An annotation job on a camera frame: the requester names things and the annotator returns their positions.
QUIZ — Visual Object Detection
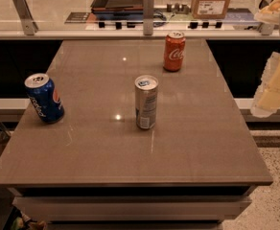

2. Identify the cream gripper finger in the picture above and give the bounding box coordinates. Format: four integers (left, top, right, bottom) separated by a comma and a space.
250, 52, 280, 118
254, 0, 280, 25

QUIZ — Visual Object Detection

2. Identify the red coke can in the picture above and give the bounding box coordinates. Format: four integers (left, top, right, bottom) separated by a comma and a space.
163, 31, 185, 72

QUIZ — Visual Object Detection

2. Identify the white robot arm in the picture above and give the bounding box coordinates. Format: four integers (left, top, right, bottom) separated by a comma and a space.
250, 0, 280, 118

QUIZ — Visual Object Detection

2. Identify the silver slim can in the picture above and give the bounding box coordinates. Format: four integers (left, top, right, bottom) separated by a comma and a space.
134, 75, 158, 129

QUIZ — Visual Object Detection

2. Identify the blue pepsi can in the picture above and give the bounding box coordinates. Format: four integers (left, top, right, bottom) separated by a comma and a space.
24, 73, 64, 124

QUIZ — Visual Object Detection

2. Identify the cardboard box with label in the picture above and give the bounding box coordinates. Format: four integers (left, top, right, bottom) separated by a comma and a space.
192, 0, 230, 19

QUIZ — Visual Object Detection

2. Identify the table drawer front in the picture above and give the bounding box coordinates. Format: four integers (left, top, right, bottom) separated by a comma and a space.
13, 196, 251, 221

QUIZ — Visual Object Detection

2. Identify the colourful item under table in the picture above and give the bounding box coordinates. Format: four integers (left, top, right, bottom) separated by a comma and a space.
9, 216, 47, 230

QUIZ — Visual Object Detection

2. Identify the right metal glass bracket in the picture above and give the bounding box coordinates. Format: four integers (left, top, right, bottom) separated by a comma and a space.
260, 23, 274, 35

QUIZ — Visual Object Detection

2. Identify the metal glass bracket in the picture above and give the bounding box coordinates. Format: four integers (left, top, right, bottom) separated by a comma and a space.
260, 23, 274, 35
143, 0, 154, 35
12, 0, 38, 35

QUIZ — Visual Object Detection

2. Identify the middle metal glass bracket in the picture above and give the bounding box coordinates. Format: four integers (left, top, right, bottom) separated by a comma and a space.
143, 0, 154, 35

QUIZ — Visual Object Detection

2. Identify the left metal glass bracket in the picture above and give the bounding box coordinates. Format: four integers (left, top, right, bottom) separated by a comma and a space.
12, 0, 38, 35

